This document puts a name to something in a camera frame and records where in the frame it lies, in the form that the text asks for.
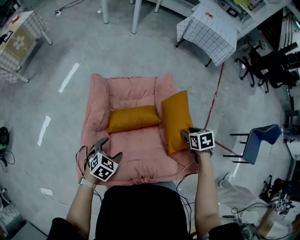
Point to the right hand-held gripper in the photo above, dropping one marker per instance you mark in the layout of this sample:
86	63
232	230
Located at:
202	140

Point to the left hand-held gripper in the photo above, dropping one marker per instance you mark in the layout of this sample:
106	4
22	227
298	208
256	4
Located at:
103	168

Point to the pink quilted duvet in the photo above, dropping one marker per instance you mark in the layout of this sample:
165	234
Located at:
138	152

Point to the person's right forearm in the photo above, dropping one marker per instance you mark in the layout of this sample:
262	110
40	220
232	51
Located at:
206	194

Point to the person's left forearm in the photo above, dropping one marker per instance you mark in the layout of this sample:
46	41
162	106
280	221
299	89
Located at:
79	206

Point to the beige wristband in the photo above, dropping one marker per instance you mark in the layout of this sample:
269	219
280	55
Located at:
87	183

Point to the person's black shirt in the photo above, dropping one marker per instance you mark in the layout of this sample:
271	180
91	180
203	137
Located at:
140	211

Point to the blue chair with black legs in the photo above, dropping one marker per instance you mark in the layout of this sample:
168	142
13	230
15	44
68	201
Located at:
257	145

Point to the black office chair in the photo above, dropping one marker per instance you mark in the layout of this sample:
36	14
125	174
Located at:
281	70
254	63

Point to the table with white grid cloth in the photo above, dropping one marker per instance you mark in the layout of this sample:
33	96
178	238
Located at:
208	35

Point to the black and green helmet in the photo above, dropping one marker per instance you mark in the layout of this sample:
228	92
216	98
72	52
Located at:
3	137

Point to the small orange brown toy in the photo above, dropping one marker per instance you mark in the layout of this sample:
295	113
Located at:
209	15

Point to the table with gingham flower cloth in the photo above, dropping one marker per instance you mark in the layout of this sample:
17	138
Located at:
23	32

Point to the white power strip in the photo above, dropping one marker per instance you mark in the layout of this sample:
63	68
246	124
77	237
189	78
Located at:
58	13

